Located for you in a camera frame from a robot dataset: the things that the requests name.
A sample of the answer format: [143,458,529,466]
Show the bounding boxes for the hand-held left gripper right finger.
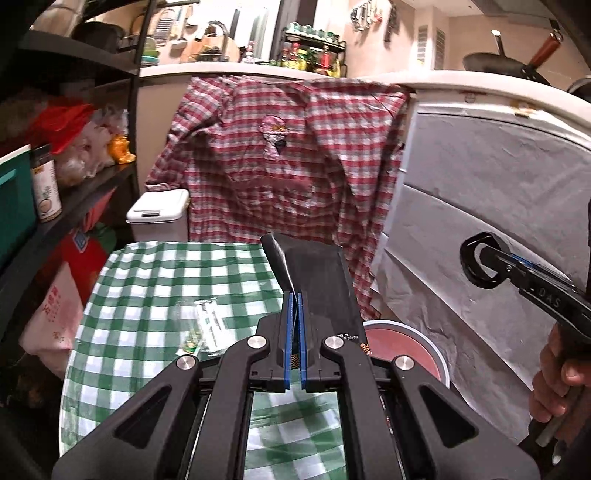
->
[299,293,542,480]

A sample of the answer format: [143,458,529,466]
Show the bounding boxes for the red plastic bag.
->
[28,104,96,156]

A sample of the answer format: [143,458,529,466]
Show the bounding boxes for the clear plastic wrapper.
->
[178,298,232,359]

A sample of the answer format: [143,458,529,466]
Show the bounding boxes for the black wok wooden handle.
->
[463,28,564,88]

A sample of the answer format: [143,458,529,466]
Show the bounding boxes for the red plaid shirt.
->
[145,75,412,322]

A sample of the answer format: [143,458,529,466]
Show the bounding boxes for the clear plastic food bag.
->
[58,106,130,186]

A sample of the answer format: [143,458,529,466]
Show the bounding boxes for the rack of condiment bottles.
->
[281,23,348,77]

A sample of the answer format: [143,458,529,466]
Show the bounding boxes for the teal storage box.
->
[0,145,38,269]

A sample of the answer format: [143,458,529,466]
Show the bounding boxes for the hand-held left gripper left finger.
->
[52,291,299,480]

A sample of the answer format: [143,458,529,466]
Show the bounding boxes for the white wall vent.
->
[418,25,447,64]

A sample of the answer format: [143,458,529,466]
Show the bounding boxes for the hanging metal utensils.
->
[351,0,400,42]

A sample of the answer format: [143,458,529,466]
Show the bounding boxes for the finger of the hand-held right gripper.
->
[460,231,537,292]

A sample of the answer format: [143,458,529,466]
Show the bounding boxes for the grey fabric cover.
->
[369,99,591,446]

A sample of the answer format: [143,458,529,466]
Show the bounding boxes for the green checked tablecloth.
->
[60,240,352,480]

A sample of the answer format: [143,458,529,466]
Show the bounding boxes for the black foil packet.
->
[260,232,373,359]

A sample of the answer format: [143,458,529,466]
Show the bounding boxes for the black pan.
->
[74,21,126,49]

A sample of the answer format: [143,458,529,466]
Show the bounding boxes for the steel kitchen faucet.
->
[203,21,230,61]

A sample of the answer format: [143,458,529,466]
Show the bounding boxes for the brown lidded spice jar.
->
[30,144,64,223]

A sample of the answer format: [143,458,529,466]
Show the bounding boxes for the wooden cutting board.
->
[180,34,241,64]

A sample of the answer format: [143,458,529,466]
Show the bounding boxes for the pink white plastic bag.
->
[18,265,86,380]

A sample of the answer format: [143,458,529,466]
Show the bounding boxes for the red printed package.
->
[60,222,119,297]

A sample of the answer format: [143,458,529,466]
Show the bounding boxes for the white kitchen counter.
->
[139,62,591,149]

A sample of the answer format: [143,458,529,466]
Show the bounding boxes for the white lidded bin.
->
[126,188,191,244]

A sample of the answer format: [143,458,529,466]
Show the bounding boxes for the black shelf rack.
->
[0,0,154,352]

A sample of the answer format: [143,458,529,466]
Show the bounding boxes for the person's right hand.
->
[529,323,591,433]

